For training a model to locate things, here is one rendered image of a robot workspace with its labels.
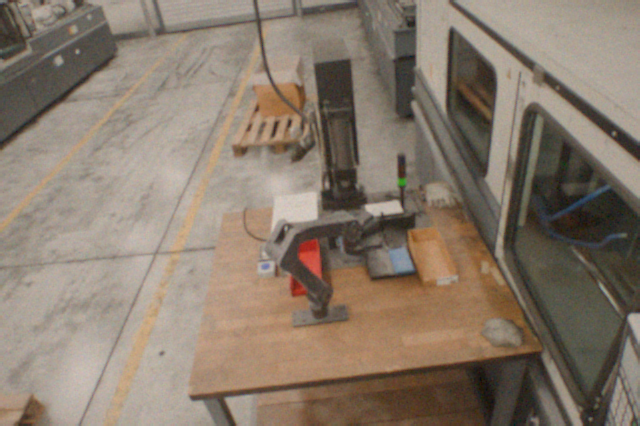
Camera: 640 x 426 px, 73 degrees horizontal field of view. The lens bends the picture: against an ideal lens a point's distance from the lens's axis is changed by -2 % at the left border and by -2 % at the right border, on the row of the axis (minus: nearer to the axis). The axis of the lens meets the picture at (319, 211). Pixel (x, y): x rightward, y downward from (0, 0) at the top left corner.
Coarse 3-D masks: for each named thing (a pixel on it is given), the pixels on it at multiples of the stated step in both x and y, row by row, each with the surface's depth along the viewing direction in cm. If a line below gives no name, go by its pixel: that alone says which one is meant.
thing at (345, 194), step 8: (336, 184) 171; (344, 184) 169; (352, 184) 170; (360, 184) 177; (320, 192) 176; (328, 192) 175; (336, 192) 168; (344, 192) 166; (352, 192) 166; (360, 192) 171; (328, 200) 170; (336, 200) 170; (344, 200) 169; (352, 200) 169; (360, 200) 169; (328, 208) 171; (336, 208) 171
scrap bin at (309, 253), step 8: (312, 240) 180; (304, 248) 183; (312, 248) 183; (304, 256) 181; (312, 256) 181; (312, 264) 177; (320, 264) 172; (320, 272) 164; (296, 280) 170; (296, 288) 167; (304, 288) 166; (296, 296) 164
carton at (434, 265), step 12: (432, 228) 176; (408, 240) 178; (420, 240) 179; (432, 240) 179; (420, 252) 174; (432, 252) 174; (444, 252) 168; (420, 264) 160; (432, 264) 168; (444, 264) 167; (420, 276) 162; (432, 276) 163; (444, 276) 162; (456, 276) 158
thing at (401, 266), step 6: (390, 252) 174; (396, 252) 173; (402, 252) 173; (390, 258) 171; (396, 258) 171; (402, 258) 170; (408, 258) 170; (396, 264) 168; (402, 264) 168; (408, 264) 167; (396, 270) 165; (402, 270) 165; (408, 270) 161; (414, 270) 162
